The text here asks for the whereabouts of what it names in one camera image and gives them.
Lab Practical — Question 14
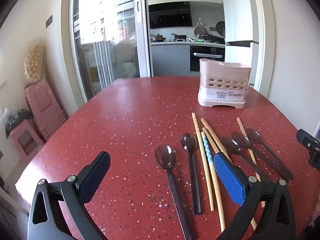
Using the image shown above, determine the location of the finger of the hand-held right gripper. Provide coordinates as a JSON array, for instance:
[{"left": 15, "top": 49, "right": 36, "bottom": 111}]
[{"left": 296, "top": 129, "right": 320, "bottom": 170}]

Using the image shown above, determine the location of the black range hood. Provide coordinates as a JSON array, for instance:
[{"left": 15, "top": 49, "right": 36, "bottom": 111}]
[{"left": 148, "top": 2, "right": 193, "bottom": 29}]

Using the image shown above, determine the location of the white refrigerator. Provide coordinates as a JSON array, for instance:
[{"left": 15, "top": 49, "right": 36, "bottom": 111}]
[{"left": 222, "top": 0, "right": 259, "bottom": 85}]

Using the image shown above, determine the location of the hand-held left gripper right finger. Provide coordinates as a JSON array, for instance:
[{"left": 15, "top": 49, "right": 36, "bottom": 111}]
[{"left": 214, "top": 152, "right": 297, "bottom": 240}]

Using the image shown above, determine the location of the plain bamboo chopstick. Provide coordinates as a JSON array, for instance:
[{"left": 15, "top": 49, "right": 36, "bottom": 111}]
[
  {"left": 202, "top": 127, "right": 222, "bottom": 155},
  {"left": 201, "top": 118, "right": 258, "bottom": 231},
  {"left": 236, "top": 117, "right": 266, "bottom": 208},
  {"left": 191, "top": 112, "right": 215, "bottom": 212}
]

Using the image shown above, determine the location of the bag of yellow balls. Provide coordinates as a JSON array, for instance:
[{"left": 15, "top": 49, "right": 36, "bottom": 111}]
[{"left": 24, "top": 42, "right": 47, "bottom": 83}]

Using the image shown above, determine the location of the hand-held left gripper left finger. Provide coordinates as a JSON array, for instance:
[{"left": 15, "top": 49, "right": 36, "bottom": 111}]
[{"left": 27, "top": 151, "right": 112, "bottom": 240}]

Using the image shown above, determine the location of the stack of pink stools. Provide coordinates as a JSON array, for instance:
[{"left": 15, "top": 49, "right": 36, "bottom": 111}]
[{"left": 25, "top": 79, "right": 68, "bottom": 140}]

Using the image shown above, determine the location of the sliding glass door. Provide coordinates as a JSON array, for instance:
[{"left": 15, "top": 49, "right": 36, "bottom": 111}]
[{"left": 69, "top": 0, "right": 150, "bottom": 100}]

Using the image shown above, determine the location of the black plastic bag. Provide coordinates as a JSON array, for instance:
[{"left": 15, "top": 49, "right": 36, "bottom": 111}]
[{"left": 5, "top": 109, "right": 33, "bottom": 137}]

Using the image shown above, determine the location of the single pink stool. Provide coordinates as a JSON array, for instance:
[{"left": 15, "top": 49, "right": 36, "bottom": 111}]
[{"left": 10, "top": 120, "right": 45, "bottom": 163}]

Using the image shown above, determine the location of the blue patterned bamboo chopstick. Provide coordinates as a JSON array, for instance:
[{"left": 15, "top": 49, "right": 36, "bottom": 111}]
[{"left": 201, "top": 131, "right": 226, "bottom": 233}]

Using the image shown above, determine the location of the black built-in oven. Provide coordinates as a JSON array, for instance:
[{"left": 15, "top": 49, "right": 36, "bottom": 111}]
[{"left": 190, "top": 45, "right": 225, "bottom": 72}]

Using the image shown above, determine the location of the grey kitchen counter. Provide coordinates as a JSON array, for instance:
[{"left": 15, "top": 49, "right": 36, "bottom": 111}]
[{"left": 151, "top": 41, "right": 225, "bottom": 77}]

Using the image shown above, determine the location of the pink plastic utensil holder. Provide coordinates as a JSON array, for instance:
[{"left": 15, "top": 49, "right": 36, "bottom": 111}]
[{"left": 197, "top": 58, "right": 251, "bottom": 109}]

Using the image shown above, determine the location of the dark translucent plastic spoon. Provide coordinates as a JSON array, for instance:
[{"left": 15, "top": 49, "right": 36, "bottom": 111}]
[
  {"left": 219, "top": 137, "right": 272, "bottom": 183},
  {"left": 245, "top": 127, "right": 295, "bottom": 180},
  {"left": 155, "top": 144, "right": 194, "bottom": 240},
  {"left": 181, "top": 133, "right": 202, "bottom": 215},
  {"left": 231, "top": 131, "right": 285, "bottom": 180}
]

